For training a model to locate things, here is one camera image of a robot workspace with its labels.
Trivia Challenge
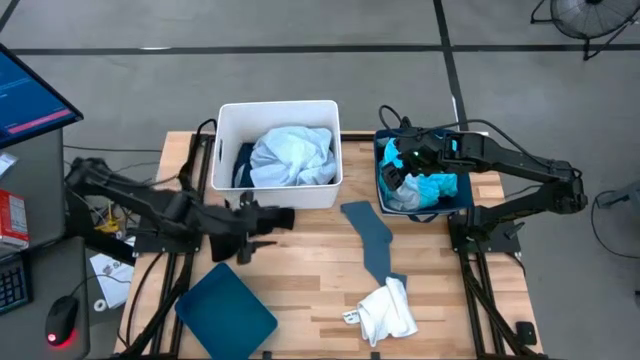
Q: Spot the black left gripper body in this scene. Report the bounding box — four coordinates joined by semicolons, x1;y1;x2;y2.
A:
197;203;251;239

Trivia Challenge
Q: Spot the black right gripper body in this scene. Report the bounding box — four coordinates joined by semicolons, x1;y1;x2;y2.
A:
397;132;454;176

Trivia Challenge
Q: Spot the turquoise cloth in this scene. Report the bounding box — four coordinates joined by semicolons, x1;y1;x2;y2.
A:
378;137;459;212

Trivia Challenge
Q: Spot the black cloth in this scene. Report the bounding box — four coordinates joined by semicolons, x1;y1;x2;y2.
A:
208;205;296;264

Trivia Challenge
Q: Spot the navy dotted cloth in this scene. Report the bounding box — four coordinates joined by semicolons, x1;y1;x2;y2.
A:
232;142;261;189

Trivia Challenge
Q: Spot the light blue patterned cloth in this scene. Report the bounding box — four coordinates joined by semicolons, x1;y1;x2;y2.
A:
234;125;339;189

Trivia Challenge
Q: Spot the blue fabric bin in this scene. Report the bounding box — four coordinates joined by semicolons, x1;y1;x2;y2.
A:
373;127;475;217

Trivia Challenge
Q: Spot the slate blue sock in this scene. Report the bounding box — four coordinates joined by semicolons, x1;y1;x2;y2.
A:
340;200;409;287

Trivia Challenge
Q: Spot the teal plastic tray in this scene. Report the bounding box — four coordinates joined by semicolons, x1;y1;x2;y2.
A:
173;262;279;360

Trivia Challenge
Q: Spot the white perforated plastic basket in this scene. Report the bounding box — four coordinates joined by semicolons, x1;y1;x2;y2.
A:
209;99;344;210

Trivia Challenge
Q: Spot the white printed paper sheet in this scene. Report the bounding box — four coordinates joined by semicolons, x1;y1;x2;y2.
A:
88;252;135;310

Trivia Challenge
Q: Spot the white cloth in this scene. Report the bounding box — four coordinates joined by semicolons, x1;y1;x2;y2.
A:
356;276;419;348

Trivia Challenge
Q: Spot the grey desk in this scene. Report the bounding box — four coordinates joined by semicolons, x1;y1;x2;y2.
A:
0;127;91;360

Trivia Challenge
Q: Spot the black computer mouse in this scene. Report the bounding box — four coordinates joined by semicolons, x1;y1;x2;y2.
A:
44;294;80;348

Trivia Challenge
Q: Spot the grey stand base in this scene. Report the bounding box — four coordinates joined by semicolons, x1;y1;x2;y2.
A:
592;179;640;261

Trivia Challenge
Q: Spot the black floor fan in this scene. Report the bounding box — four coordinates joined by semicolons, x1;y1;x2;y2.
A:
529;0;640;62

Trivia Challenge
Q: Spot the red cardboard box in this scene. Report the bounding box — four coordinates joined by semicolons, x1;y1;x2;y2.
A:
0;188;30;254

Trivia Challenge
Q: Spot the black keyboard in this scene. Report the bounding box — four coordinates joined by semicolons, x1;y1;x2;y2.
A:
0;254;32;315

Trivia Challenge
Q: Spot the white paper slip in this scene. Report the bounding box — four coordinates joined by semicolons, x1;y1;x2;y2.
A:
0;151;20;177

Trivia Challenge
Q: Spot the black computer monitor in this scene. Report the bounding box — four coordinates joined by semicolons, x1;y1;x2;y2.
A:
0;42;85;150

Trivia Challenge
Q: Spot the yellow cable bundle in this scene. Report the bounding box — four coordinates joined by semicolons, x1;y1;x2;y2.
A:
97;202;121;234

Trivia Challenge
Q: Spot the black table-level camera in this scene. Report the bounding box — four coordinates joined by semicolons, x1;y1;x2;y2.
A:
514;321;539;346

